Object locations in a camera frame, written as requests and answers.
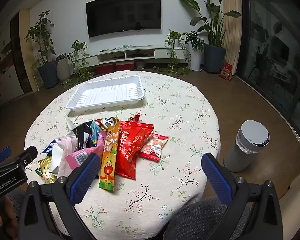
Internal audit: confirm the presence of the small bushy plant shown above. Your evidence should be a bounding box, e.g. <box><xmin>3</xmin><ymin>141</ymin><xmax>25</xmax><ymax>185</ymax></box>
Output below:
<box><xmin>182</xmin><ymin>31</ymin><xmax>205</xmax><ymax>52</ymax></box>

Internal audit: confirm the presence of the pale pink wrapper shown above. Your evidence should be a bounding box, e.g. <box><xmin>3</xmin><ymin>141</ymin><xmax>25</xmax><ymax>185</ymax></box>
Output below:
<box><xmin>54</xmin><ymin>135</ymin><xmax>78</xmax><ymax>155</ymax></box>

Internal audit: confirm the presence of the person's left hand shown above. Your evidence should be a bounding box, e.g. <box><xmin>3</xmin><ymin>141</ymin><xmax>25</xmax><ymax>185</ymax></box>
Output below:
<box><xmin>0</xmin><ymin>196</ymin><xmax>18</xmax><ymax>240</ymax></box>

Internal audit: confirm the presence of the wooden cabinet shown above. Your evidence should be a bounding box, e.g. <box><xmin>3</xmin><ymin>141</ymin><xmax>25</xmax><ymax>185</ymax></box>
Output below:
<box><xmin>0</xmin><ymin>11</ymin><xmax>32</xmax><ymax>108</ymax></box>

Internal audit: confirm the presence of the glass sliding door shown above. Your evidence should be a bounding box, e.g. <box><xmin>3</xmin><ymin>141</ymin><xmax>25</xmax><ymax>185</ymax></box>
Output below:
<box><xmin>240</xmin><ymin>0</ymin><xmax>300</xmax><ymax>137</ymax></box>

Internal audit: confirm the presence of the small dark red snack packet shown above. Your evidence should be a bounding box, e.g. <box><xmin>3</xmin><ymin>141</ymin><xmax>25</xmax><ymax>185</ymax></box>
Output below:
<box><xmin>127</xmin><ymin>112</ymin><xmax>141</xmax><ymax>123</ymax></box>

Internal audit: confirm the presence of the long orange snack packet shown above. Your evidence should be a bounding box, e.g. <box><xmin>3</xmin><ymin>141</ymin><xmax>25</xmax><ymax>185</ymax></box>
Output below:
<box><xmin>98</xmin><ymin>122</ymin><xmax>121</xmax><ymax>192</ymax></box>

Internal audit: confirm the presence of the trailing pothos plant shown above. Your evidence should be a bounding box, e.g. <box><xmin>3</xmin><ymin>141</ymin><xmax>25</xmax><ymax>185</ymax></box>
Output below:
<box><xmin>65</xmin><ymin>40</ymin><xmax>95</xmax><ymax>85</ymax></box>

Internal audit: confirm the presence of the hanging vine plant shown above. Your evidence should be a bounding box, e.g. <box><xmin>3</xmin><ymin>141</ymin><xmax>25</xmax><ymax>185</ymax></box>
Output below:
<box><xmin>154</xmin><ymin>30</ymin><xmax>191</xmax><ymax>76</ymax></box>

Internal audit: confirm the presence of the white plastic tray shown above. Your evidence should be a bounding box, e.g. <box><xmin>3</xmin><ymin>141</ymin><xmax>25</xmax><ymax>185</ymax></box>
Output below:
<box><xmin>65</xmin><ymin>75</ymin><xmax>147</xmax><ymax>112</ymax></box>

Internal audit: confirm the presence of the pink snack packet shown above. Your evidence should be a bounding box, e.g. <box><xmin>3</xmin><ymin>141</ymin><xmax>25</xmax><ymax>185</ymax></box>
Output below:
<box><xmin>65</xmin><ymin>135</ymin><xmax>106</xmax><ymax>174</ymax></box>

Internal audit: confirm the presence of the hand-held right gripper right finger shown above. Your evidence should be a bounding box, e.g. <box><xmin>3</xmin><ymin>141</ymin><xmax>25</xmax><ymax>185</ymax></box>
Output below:
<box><xmin>201</xmin><ymin>152</ymin><xmax>283</xmax><ymax>240</ymax></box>

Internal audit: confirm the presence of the gold snack packet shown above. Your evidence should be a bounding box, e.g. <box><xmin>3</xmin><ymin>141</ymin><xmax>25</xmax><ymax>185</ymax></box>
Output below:
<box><xmin>38</xmin><ymin>156</ymin><xmax>58</xmax><ymax>184</ymax></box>

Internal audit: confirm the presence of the red and white candy packet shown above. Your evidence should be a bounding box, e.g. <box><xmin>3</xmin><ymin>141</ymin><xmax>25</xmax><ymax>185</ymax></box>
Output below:
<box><xmin>139</xmin><ymin>133</ymin><xmax>169</xmax><ymax>160</ymax></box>

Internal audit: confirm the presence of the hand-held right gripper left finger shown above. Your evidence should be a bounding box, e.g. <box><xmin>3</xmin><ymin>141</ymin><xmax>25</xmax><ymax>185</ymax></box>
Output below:
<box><xmin>19</xmin><ymin>152</ymin><xmax>102</xmax><ymax>240</ymax></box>

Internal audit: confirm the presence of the dark grey square planter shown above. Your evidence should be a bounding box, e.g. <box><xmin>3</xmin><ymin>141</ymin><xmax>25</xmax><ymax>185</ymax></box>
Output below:
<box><xmin>37</xmin><ymin>61</ymin><xmax>59</xmax><ymax>89</ymax></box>

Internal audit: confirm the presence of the beige curtain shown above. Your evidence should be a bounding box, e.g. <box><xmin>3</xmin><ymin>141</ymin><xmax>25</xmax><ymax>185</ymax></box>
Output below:
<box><xmin>222</xmin><ymin>0</ymin><xmax>242</xmax><ymax>76</ymax></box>

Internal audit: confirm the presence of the light grey round planter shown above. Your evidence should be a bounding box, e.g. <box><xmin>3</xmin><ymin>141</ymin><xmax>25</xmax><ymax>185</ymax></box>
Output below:
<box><xmin>56</xmin><ymin>56</ymin><xmax>71</xmax><ymax>82</ymax></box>

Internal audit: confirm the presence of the blue panda snack packet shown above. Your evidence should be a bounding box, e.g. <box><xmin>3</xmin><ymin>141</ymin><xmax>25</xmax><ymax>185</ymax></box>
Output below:
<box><xmin>89</xmin><ymin>116</ymin><xmax>119</xmax><ymax>144</ymax></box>

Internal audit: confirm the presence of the white plastic wrapper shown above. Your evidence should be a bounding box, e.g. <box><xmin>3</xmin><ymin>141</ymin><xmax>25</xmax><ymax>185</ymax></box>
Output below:
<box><xmin>66</xmin><ymin>119</ymin><xmax>77</xmax><ymax>133</ymax></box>

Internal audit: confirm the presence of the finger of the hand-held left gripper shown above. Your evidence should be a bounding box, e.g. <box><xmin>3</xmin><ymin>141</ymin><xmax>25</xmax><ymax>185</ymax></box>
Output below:
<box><xmin>14</xmin><ymin>145</ymin><xmax>38</xmax><ymax>167</ymax></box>
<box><xmin>0</xmin><ymin>147</ymin><xmax>12</xmax><ymax>160</ymax></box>

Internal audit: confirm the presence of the large red snack packet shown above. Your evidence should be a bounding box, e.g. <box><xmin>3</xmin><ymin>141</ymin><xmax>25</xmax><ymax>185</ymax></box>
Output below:
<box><xmin>115</xmin><ymin>120</ymin><xmax>155</xmax><ymax>180</ymax></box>

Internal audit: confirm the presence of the black snack packet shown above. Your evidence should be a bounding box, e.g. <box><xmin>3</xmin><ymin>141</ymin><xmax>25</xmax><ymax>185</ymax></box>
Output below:
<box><xmin>74</xmin><ymin>123</ymin><xmax>96</xmax><ymax>153</ymax></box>

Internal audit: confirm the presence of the red paper bag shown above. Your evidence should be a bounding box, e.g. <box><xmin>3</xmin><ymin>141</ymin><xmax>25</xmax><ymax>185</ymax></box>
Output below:
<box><xmin>219</xmin><ymin>63</ymin><xmax>233</xmax><ymax>81</ymax></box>

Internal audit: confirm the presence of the white tall planter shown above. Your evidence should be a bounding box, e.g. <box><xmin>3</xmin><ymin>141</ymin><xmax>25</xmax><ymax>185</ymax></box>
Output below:
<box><xmin>190</xmin><ymin>50</ymin><xmax>203</xmax><ymax>72</ymax></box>

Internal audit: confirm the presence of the wall-mounted television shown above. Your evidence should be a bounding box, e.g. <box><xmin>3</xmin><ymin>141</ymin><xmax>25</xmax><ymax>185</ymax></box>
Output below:
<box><xmin>86</xmin><ymin>0</ymin><xmax>162</xmax><ymax>38</ymax></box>

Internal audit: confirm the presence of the white television stand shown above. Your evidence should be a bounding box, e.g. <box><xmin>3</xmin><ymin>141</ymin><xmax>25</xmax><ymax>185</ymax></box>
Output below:
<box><xmin>84</xmin><ymin>44</ymin><xmax>188</xmax><ymax>66</ymax></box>

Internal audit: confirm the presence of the dark blue snack packet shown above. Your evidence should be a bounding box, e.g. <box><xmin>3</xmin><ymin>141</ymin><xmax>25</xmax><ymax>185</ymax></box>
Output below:
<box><xmin>41</xmin><ymin>140</ymin><xmax>57</xmax><ymax>155</ymax></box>

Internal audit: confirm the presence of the white cylindrical appliance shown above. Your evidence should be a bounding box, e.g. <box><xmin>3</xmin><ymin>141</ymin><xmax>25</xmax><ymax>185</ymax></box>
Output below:
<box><xmin>224</xmin><ymin>120</ymin><xmax>270</xmax><ymax>172</ymax></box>

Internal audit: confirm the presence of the grey fabric chair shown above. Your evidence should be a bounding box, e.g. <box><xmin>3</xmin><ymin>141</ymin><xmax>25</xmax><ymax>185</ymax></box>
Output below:
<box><xmin>162</xmin><ymin>197</ymin><xmax>253</xmax><ymax>240</ymax></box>

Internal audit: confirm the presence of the dark grey tall planter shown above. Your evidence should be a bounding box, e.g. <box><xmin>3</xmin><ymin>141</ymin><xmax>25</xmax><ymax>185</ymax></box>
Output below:
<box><xmin>204</xmin><ymin>44</ymin><xmax>227</xmax><ymax>74</ymax></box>

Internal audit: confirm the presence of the tall leafy plant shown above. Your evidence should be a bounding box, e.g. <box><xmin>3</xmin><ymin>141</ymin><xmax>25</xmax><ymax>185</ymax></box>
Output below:
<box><xmin>24</xmin><ymin>10</ymin><xmax>56</xmax><ymax>65</ymax></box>

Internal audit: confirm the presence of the large broad-leaf plant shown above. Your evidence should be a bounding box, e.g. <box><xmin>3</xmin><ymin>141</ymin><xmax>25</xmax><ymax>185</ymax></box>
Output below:
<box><xmin>178</xmin><ymin>0</ymin><xmax>242</xmax><ymax>48</ymax></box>

